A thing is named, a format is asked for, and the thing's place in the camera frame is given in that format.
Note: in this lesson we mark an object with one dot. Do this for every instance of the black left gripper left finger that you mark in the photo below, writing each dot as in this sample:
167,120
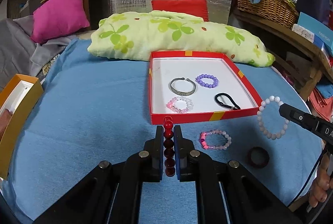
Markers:
146,165

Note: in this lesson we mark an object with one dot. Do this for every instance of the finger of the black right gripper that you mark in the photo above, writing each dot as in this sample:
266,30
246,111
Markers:
313,124

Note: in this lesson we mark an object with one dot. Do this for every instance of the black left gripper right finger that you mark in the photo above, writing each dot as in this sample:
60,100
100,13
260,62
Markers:
190,163

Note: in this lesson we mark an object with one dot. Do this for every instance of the dark maroon hair band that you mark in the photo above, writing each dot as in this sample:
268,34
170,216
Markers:
258,157

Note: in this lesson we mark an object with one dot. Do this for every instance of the silver metal bangle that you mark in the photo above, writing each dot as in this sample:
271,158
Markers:
182,86

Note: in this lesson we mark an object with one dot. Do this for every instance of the right hand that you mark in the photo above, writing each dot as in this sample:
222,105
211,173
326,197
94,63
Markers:
323,182

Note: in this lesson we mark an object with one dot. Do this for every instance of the wooden shelf rack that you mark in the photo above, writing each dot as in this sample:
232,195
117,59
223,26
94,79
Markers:
280,40

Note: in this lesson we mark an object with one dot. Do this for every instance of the red shallow box tray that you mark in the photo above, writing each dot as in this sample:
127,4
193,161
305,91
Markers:
222,89

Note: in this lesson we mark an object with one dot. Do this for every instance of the light blue paper box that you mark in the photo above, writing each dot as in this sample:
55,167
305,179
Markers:
317,28

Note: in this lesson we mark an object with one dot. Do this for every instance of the wicker basket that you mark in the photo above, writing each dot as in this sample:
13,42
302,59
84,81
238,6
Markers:
281,12

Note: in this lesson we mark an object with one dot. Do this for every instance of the green floral pillow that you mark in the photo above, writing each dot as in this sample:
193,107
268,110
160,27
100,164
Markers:
134,36

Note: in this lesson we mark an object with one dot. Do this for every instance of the yellow open gift box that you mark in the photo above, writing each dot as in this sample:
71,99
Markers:
17,101

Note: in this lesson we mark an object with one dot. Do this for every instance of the red cushion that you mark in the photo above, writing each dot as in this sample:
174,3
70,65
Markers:
196,8

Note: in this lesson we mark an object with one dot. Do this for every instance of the grey bed sheet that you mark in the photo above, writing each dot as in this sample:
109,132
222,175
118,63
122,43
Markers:
21,55

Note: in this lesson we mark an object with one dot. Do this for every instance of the magenta pillow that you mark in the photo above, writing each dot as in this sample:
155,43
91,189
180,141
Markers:
57,18

